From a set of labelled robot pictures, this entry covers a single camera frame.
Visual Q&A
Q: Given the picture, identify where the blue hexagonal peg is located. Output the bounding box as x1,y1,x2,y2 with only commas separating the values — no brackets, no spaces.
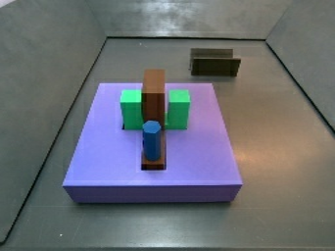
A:
142,121,161,161

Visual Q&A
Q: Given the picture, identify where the purple base board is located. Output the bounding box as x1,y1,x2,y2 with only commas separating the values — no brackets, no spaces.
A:
62,83,241,203

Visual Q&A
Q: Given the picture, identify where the brown L-shaped block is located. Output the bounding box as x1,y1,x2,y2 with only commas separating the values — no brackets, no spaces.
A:
141,69,166,171

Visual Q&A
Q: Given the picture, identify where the green block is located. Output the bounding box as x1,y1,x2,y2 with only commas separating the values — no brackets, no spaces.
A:
118,89,190,129

